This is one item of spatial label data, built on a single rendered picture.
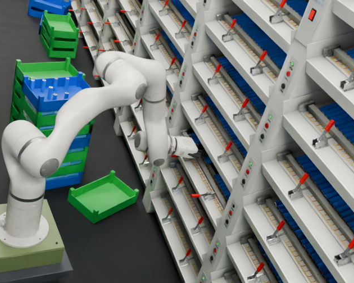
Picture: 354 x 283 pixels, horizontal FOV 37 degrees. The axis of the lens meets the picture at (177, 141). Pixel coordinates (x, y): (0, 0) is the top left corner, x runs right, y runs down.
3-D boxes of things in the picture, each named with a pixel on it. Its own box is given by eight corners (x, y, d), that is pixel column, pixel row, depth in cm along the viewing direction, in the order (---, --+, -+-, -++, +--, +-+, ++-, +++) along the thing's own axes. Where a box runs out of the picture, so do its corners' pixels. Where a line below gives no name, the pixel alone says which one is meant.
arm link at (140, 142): (172, 146, 217) (167, 130, 223) (143, 141, 211) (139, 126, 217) (164, 160, 222) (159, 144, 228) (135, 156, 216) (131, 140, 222)
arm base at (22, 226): (-6, 249, 182) (-2, 209, 172) (-6, 210, 196) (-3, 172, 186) (50, 247, 189) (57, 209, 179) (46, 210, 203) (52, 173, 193)
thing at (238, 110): (250, 156, 186) (249, 125, 177) (193, 73, 232) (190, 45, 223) (302, 140, 189) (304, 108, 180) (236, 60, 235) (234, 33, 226)
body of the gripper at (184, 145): (177, 145, 218) (200, 149, 223) (169, 131, 226) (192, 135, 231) (170, 159, 222) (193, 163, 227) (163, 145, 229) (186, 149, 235)
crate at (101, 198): (93, 223, 257) (96, 211, 253) (67, 200, 266) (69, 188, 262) (136, 202, 279) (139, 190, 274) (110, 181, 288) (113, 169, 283)
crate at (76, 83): (37, 112, 237) (40, 97, 233) (21, 89, 249) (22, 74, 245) (97, 106, 255) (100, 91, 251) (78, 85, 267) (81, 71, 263)
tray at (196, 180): (217, 234, 206) (216, 218, 200) (171, 144, 252) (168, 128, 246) (265, 219, 209) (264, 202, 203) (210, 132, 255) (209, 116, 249)
